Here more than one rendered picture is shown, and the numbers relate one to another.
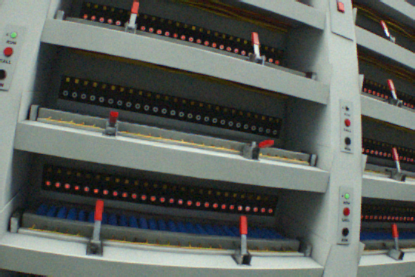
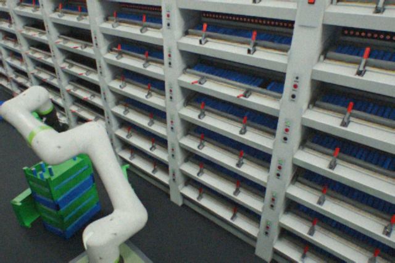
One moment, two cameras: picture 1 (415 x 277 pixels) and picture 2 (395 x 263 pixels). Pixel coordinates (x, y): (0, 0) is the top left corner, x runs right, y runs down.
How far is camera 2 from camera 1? 1.19 m
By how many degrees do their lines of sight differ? 70
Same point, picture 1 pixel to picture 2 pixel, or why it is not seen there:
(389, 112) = (342, 79)
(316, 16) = (289, 13)
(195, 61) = (223, 55)
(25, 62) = (174, 58)
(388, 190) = (326, 128)
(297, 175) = (263, 107)
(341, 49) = (303, 36)
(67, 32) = (183, 46)
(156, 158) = (213, 92)
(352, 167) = (295, 110)
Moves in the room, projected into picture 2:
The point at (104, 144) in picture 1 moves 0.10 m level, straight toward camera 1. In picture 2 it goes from (199, 86) to (186, 92)
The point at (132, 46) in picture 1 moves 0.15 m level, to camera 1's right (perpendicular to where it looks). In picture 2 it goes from (202, 50) to (221, 57)
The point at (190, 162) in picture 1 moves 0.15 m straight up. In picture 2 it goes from (222, 95) to (224, 65)
